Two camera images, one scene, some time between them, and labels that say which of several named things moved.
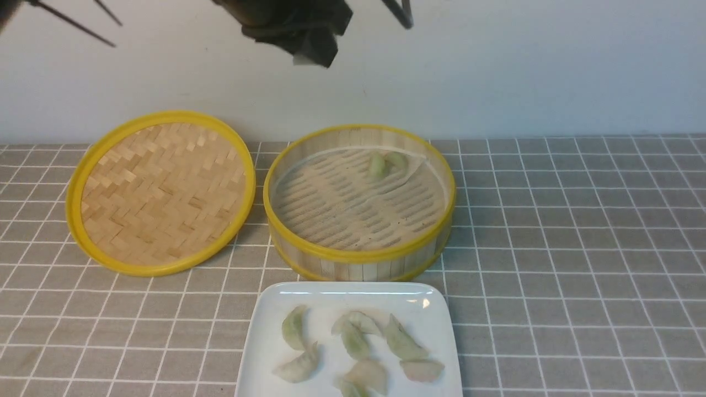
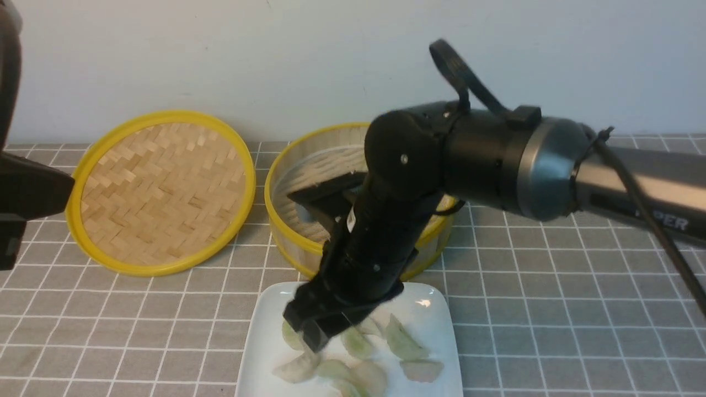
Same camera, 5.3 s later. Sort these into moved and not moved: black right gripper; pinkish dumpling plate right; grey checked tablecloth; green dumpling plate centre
Moved: black right gripper
Not moved: grey checked tablecloth; green dumpling plate centre; pinkish dumpling plate right
